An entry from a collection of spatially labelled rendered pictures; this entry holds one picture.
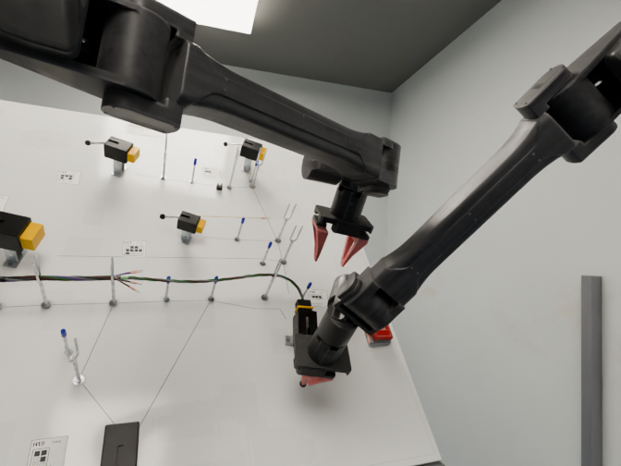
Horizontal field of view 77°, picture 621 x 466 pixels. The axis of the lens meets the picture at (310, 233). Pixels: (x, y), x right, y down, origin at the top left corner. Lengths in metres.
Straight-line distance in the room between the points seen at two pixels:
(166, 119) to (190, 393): 0.54
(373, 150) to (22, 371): 0.69
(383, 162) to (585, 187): 1.34
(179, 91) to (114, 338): 0.56
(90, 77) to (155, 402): 0.57
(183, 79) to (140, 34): 0.05
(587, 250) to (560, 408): 0.65
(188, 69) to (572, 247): 1.68
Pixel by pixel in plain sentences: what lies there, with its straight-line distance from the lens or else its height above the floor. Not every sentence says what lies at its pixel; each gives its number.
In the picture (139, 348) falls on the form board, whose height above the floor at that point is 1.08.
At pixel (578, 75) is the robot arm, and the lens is 0.60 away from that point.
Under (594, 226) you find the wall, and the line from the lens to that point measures 1.83.
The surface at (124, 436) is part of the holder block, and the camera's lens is 0.69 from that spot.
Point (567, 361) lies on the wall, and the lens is 1.93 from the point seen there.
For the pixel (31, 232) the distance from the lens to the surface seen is 0.89.
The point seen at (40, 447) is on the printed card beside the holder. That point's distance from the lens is 0.80.
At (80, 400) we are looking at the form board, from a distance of 0.81.
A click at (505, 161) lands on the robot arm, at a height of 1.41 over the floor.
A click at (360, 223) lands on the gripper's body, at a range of 0.71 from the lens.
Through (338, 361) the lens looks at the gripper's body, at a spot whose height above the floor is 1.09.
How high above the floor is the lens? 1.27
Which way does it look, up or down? 3 degrees up
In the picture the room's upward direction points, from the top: 2 degrees clockwise
